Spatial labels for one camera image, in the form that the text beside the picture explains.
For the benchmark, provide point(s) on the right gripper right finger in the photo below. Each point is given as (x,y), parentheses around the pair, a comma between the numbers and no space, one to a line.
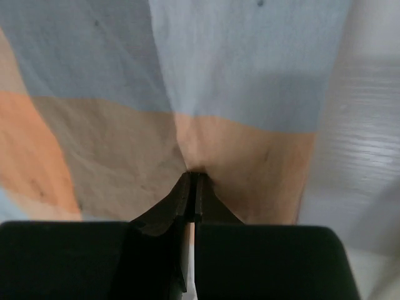
(208,208)

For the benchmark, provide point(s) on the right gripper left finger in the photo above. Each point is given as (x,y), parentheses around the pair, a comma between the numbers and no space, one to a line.
(162,241)

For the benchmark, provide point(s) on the orange blue checkered cloth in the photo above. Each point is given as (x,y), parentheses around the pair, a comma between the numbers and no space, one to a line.
(104,104)

